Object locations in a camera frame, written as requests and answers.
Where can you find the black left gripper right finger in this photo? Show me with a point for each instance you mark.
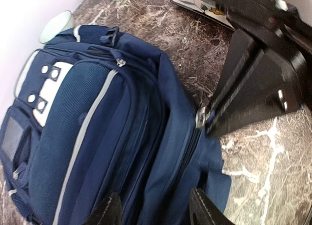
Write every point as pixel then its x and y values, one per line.
pixel 203 211

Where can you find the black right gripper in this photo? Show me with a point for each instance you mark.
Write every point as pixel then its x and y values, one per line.
pixel 257 85

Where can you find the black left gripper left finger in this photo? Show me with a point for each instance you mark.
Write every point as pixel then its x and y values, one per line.
pixel 109 211

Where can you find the celadon bowl at back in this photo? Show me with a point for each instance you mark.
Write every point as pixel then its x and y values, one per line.
pixel 57 24

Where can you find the square floral plate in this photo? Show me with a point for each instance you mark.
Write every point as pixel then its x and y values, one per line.
pixel 207 8

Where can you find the navy blue student backpack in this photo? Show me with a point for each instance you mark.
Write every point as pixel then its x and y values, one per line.
pixel 97 110

